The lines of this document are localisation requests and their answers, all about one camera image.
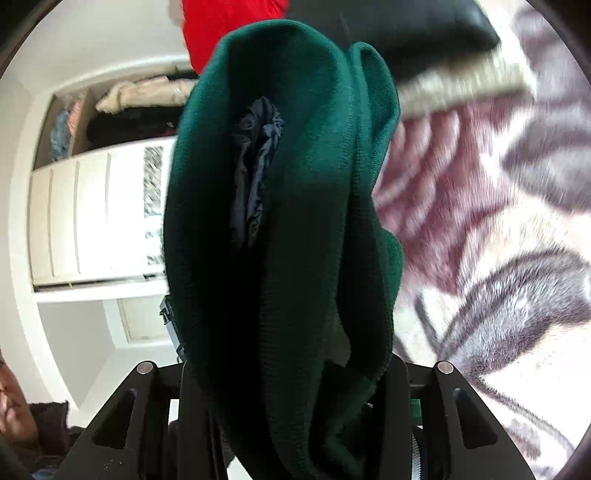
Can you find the floral plush blanket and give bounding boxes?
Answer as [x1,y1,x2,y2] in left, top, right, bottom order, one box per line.
[369,0,591,480]

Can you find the cream clothes pile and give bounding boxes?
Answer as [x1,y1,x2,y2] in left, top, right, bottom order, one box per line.
[95,76,199,114]

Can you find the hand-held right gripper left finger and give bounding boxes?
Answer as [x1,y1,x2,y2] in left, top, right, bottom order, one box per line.
[60,360,218,480]

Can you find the white wardrobe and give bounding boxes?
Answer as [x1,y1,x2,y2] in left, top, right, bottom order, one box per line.
[28,58,204,303]

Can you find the blue and pink clothes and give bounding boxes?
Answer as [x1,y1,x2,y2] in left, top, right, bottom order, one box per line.
[48,96,89,162]

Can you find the red cloth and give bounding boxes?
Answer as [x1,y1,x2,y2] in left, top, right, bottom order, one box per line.
[182,0,291,77]

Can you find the dark clothes pile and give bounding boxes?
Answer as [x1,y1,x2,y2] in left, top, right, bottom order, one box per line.
[85,105,186,149]

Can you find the black folded garment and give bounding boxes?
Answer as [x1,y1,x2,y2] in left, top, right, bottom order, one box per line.
[286,0,502,79]

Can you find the beige folded cloth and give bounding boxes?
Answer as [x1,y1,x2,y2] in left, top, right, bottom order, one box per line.
[397,50,537,121]

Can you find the patterned wardrobe panel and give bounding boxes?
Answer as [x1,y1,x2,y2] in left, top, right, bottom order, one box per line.
[142,145,168,278]

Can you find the person's head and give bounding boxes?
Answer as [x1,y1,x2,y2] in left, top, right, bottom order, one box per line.
[0,355,38,446]

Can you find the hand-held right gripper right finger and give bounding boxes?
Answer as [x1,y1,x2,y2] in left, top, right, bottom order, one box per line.
[369,355,539,480]

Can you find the green varsity jacket cream sleeves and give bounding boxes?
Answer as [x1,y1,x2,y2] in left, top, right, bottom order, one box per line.
[163,21,404,480]

